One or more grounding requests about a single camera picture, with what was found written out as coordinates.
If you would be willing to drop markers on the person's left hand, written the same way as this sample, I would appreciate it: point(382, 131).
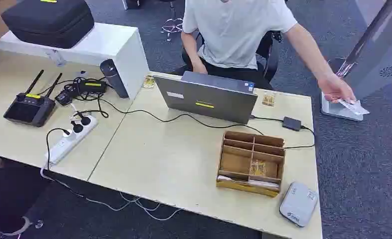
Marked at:
point(336, 88)

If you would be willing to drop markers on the person's right hand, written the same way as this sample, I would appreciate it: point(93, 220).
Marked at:
point(199, 68)

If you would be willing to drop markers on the grey laptop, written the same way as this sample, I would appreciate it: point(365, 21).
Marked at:
point(209, 99)

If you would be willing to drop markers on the grey kiosk stand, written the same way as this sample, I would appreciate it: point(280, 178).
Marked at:
point(377, 66)

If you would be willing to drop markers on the person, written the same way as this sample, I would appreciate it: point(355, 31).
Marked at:
point(235, 33)

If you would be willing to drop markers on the chrome chair base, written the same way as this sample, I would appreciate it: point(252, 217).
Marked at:
point(172, 25)

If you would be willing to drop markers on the gold printed card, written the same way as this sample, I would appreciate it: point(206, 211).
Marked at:
point(269, 99)
point(148, 81)
point(257, 167)

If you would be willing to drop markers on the black laptop power adapter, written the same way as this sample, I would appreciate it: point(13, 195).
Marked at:
point(291, 123)

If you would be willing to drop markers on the black cylinder speaker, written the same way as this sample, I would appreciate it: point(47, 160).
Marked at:
point(114, 78)

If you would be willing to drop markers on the wooden card box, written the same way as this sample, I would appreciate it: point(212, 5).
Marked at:
point(235, 163)

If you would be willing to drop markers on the white cabinet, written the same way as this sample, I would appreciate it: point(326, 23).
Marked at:
point(100, 43)

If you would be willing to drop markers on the black charger brick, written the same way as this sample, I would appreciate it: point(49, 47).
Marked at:
point(92, 86)

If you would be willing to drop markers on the white card stack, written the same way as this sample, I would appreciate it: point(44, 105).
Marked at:
point(261, 183)

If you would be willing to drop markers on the grey zip pouch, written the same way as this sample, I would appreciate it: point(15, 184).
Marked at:
point(298, 204)

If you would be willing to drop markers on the black round plug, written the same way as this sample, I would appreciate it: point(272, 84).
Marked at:
point(77, 127)
point(85, 119)

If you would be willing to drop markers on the small black adapter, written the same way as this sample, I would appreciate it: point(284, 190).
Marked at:
point(63, 97)

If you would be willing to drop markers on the white power strip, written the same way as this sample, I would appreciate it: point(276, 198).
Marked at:
point(68, 142)

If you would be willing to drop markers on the black carry case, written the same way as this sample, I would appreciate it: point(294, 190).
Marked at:
point(49, 21)

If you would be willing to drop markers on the black remote controller with antennas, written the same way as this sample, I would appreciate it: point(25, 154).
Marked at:
point(29, 108)

